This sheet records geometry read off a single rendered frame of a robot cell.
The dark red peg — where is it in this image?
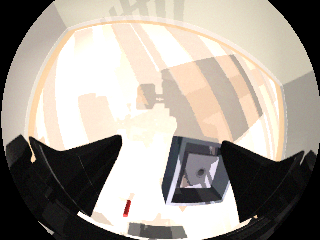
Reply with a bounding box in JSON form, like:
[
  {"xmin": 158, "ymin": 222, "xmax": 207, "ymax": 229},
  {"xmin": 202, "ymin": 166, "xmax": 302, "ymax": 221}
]
[{"xmin": 121, "ymin": 200, "xmax": 132, "ymax": 217}]

